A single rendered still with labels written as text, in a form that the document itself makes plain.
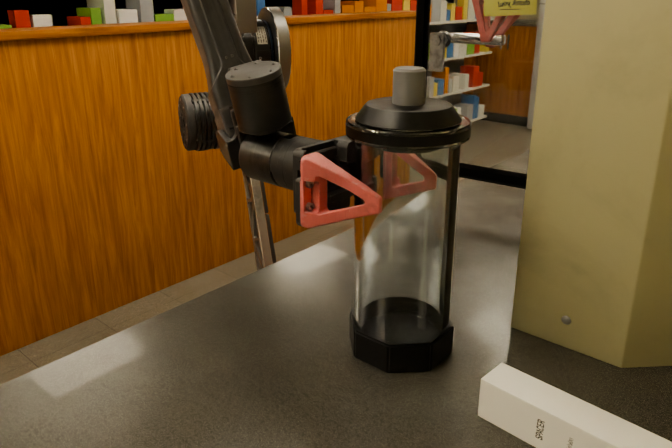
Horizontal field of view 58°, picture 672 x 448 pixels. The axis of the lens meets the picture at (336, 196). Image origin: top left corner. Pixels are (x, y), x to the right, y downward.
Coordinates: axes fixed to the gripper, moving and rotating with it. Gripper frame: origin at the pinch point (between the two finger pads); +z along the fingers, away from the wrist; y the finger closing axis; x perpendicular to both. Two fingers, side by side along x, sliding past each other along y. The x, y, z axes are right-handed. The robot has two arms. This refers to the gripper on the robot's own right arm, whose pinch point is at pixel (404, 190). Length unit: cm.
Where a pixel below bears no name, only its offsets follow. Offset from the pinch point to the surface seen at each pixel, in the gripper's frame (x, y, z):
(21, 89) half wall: 16, 44, -188
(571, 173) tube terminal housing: -1.5, 10.1, 11.1
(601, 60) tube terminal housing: -11.6, 10.1, 12.3
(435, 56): -7.6, 36.9, -20.2
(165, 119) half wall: 35, 100, -188
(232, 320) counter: 16.2, -7.7, -16.0
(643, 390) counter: 16.0, 8.1, 20.5
